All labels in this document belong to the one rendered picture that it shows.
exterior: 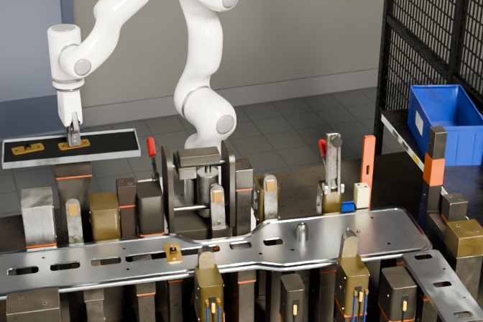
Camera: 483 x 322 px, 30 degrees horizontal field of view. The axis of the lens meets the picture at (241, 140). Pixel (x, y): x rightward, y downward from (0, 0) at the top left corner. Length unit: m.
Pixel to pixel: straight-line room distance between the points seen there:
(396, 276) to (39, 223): 0.92
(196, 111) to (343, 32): 3.03
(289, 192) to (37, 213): 1.11
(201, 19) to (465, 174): 0.88
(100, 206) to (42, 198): 0.15
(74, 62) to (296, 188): 1.17
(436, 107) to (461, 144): 0.30
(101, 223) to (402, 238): 0.79
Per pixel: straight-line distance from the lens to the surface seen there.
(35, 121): 5.20
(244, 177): 2.46
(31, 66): 5.07
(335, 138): 2.42
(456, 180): 2.66
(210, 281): 2.15
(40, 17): 4.99
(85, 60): 2.32
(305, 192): 3.19
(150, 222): 2.45
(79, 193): 2.55
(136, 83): 5.28
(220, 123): 2.63
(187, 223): 2.51
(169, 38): 5.23
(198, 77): 2.68
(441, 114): 2.99
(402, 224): 2.48
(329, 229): 2.43
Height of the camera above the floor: 2.30
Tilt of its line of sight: 27 degrees down
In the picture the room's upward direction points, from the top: straight up
